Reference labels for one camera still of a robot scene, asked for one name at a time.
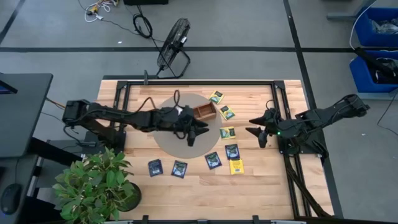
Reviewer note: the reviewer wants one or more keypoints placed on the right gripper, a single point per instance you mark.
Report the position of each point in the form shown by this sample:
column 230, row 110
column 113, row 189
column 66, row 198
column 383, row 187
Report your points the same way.
column 272, row 124

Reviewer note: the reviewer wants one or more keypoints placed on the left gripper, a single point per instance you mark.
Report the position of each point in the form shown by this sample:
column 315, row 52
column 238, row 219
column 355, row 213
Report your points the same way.
column 185, row 121

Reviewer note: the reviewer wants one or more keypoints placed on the wooden three-compartment tea box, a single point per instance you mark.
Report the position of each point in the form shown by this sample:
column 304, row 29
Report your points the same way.
column 206, row 112

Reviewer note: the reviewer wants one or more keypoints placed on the green yellow tea packet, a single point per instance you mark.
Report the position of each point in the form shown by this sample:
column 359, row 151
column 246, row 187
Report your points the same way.
column 216, row 97
column 227, row 132
column 227, row 112

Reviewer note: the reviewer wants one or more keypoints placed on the dark blue tea packet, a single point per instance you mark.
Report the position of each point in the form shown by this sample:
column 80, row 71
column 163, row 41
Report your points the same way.
column 155, row 167
column 232, row 152
column 179, row 169
column 213, row 160

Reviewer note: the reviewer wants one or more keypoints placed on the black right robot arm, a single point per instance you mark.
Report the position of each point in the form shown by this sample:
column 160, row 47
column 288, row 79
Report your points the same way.
column 323, row 118

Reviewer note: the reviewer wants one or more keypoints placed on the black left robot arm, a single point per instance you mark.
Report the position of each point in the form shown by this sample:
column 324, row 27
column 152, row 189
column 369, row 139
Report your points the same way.
column 124, row 116

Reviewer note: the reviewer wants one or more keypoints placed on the round grey mat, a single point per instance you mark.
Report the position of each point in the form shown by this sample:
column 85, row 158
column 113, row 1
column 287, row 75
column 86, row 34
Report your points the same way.
column 171, row 146

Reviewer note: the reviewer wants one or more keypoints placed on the black floor fan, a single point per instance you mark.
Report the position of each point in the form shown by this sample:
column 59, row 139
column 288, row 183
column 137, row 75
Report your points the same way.
column 172, row 43

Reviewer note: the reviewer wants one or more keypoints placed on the black table clamp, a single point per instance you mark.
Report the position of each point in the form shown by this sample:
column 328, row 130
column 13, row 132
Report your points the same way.
column 255, row 219
column 145, row 219

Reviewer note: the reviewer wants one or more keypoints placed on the black plant pot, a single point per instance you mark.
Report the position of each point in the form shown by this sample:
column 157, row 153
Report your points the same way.
column 136, row 197

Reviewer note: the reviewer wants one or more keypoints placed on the blue storage bin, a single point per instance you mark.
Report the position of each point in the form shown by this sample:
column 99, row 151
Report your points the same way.
column 360, row 77
column 367, row 31

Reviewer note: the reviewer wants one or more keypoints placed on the green leafy plant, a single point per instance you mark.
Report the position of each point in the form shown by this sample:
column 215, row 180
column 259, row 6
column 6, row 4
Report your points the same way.
column 93, row 186

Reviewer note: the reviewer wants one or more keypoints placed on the black floor box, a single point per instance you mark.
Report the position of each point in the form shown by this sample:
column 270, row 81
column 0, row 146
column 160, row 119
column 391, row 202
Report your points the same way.
column 146, row 2

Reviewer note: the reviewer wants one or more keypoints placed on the black desk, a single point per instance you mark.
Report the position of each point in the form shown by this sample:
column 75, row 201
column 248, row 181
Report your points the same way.
column 25, row 115

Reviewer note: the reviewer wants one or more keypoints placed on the black computer mouse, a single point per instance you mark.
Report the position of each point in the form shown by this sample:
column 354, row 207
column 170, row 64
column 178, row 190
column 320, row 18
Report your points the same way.
column 10, row 199

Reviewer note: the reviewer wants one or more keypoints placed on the black aluminium table frame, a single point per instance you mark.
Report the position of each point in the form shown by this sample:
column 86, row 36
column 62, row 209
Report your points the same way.
column 202, row 83

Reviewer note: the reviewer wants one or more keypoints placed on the black camera post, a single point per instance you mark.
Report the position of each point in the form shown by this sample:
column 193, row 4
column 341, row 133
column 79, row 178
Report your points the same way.
column 145, row 77

